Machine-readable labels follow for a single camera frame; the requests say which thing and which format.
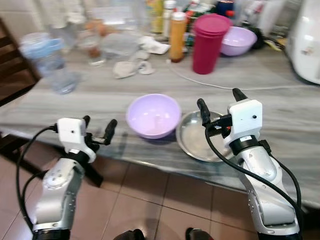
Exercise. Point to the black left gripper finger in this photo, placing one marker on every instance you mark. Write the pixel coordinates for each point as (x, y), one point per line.
(110, 131)
(86, 121)

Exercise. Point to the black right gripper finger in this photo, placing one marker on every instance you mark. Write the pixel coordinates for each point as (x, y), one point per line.
(239, 95)
(203, 111)

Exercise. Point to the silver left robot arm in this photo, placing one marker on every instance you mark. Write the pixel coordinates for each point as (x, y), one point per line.
(57, 195)

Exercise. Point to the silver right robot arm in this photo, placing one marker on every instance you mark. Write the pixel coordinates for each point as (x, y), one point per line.
(261, 172)

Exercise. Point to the round steel plate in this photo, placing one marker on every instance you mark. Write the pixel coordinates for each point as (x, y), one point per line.
(192, 139)

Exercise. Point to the light purple plastic bowl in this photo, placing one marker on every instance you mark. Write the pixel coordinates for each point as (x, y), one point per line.
(152, 117)
(241, 41)

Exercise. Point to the magenta plastic tumbler with lid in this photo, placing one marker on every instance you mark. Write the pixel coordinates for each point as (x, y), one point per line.
(210, 47)

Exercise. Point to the crumpled white cloth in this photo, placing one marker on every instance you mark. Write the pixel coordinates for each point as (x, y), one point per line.
(127, 67)

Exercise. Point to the clear bottle with blue cap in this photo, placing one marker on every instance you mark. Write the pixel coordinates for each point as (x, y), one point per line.
(47, 62)

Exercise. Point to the clear glass jar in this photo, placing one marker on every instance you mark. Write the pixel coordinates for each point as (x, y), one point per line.
(91, 49)

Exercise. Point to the orange bottle with white cap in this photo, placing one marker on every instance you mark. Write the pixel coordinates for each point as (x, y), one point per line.
(177, 40)

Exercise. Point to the clear plastic container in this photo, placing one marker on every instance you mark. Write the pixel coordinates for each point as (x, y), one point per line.
(120, 46)

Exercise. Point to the dark wooden chair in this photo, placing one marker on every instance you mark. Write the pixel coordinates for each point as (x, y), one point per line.
(15, 75)

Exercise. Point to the white kitchen appliance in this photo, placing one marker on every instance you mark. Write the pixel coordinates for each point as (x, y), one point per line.
(306, 40)

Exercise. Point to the dark blue jar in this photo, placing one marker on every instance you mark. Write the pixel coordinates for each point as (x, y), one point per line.
(225, 7)

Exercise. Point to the black left robot foot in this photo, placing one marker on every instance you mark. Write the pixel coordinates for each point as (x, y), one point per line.
(131, 235)

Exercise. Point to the black robot foot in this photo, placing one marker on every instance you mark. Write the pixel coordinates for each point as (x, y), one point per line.
(131, 235)
(197, 234)

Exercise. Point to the black right robot foot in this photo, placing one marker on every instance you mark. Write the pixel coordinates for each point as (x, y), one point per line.
(197, 234)

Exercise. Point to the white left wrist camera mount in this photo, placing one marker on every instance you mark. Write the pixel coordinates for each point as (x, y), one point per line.
(70, 131)

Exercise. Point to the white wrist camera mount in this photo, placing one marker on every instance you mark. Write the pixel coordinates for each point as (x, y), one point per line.
(245, 117)
(70, 131)

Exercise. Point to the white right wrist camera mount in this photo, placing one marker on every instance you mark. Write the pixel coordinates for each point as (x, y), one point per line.
(245, 117)

